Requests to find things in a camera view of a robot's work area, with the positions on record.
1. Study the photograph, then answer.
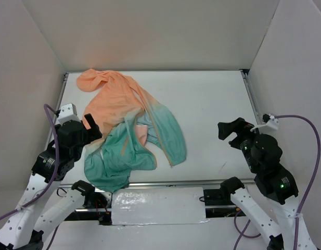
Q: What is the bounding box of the right aluminium table rail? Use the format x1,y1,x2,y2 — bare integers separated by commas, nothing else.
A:
240,69,262,124

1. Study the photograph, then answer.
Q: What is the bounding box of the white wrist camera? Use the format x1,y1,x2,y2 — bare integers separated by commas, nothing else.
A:
262,114,279,131
57,103,79,125

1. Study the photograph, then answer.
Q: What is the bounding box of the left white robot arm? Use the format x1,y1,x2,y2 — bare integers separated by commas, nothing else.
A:
0,114,101,249

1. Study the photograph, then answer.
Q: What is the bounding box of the left aluminium table rail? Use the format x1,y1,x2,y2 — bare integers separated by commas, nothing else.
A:
44,72,69,149

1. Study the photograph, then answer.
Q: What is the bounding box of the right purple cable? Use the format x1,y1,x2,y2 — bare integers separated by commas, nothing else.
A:
233,114,321,250

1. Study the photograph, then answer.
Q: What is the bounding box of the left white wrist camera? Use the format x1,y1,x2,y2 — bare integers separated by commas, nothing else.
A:
57,103,79,125

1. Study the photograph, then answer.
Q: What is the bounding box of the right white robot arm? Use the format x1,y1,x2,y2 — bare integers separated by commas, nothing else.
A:
217,114,317,249

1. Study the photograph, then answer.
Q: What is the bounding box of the front aluminium table rail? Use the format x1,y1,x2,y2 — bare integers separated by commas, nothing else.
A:
58,179,257,189

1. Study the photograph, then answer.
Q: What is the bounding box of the aluminium table rail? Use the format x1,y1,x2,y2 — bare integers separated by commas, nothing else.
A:
240,69,262,124
58,179,257,189
44,72,69,149

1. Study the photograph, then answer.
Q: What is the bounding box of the orange and teal jacket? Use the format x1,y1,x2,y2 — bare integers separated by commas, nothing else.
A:
76,69,187,193

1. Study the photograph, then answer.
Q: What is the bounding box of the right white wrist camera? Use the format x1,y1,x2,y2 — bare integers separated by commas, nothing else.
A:
262,114,279,131

